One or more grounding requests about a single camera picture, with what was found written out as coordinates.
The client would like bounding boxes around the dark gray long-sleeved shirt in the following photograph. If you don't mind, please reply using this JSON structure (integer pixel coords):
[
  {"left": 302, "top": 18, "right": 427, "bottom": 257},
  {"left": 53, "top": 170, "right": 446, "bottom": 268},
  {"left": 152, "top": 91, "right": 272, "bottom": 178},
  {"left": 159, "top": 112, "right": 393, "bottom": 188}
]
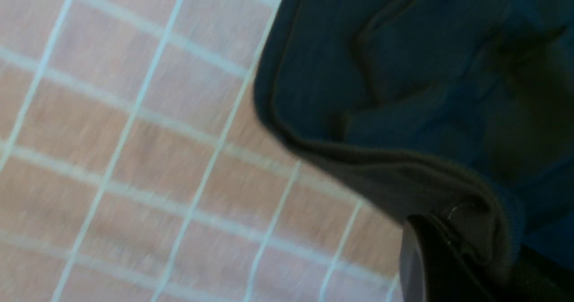
[{"left": 254, "top": 0, "right": 573, "bottom": 285}]

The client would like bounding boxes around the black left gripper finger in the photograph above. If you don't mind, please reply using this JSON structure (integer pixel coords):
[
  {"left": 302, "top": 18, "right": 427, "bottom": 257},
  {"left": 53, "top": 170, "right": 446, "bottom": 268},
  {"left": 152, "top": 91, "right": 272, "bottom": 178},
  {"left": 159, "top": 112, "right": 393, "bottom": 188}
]
[{"left": 399, "top": 215, "right": 573, "bottom": 302}]

